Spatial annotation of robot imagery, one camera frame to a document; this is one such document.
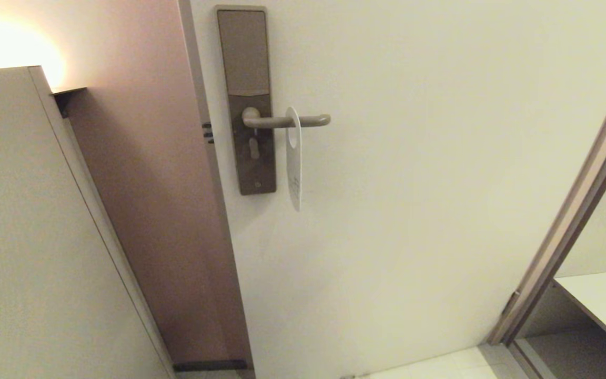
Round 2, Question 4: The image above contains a blue do-not-disturb door hanger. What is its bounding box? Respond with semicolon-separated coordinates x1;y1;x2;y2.
285;107;302;212

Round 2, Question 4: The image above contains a white room door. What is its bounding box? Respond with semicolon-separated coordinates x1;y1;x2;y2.
188;0;606;379

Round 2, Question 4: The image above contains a brown door lock plate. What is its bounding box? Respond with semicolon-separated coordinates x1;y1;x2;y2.
215;6;277;196

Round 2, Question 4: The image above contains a brown skirting board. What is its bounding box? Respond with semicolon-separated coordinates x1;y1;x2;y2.
173;360;248;372

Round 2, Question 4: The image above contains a beige cabinet panel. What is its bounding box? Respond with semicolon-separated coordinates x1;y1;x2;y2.
0;66;177;379

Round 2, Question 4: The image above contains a closet base board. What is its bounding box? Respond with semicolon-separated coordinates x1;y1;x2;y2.
511;326;606;379

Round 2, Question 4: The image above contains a metal door handle lever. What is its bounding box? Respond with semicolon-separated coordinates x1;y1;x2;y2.
242;107;331;130

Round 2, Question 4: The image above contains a small closet frame bracket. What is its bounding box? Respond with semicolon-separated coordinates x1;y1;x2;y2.
503;289;521;316

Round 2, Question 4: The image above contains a dark brown wall ledge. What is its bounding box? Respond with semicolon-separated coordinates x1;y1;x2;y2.
52;87;89;119

